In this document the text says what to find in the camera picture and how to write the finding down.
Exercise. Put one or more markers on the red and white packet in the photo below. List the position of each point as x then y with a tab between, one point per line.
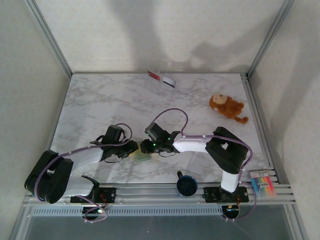
160	83

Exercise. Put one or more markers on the red credit card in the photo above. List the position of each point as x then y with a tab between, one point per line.
153	75

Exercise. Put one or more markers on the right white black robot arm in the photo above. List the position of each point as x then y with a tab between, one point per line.
190	145

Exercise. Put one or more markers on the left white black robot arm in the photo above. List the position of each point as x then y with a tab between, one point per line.
82	157

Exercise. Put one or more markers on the rainbow striped card packet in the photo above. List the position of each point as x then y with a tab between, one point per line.
263	183

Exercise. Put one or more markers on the brown monkey plush toy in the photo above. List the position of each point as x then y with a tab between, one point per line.
227	106

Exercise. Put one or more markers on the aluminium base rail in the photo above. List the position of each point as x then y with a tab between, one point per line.
150	192

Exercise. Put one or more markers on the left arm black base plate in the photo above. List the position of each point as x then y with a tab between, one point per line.
110	193

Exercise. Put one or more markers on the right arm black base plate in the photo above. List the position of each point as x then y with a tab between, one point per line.
212	193

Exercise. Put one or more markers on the aluminium side rail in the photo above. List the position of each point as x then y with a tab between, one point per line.
257	120

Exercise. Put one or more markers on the aluminium frame post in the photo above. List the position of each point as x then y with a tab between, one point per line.
270	37
50	37

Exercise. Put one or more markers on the aluminium frame leg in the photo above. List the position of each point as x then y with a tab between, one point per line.
21	222
297	222

